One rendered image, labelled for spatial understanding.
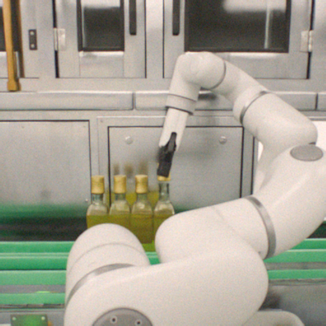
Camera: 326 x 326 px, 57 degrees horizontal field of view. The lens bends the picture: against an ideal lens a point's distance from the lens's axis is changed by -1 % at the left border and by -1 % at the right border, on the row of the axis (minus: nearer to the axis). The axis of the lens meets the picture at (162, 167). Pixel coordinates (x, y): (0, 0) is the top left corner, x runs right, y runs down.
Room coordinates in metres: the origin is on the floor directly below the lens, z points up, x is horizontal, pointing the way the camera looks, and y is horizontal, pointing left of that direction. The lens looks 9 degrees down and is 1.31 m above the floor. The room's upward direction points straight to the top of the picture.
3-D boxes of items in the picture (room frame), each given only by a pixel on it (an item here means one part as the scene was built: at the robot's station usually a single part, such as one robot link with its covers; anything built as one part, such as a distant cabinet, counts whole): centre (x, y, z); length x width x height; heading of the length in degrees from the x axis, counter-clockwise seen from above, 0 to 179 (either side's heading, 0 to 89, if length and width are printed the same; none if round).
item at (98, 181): (0.78, 0.17, 1.14); 0.04 x 0.04 x 0.04
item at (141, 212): (0.78, 0.05, 0.99); 0.06 x 0.06 x 0.21; 2
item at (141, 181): (0.78, 0.05, 1.14); 0.04 x 0.04 x 0.04
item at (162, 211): (0.78, 0.00, 0.99); 0.06 x 0.06 x 0.21; 1
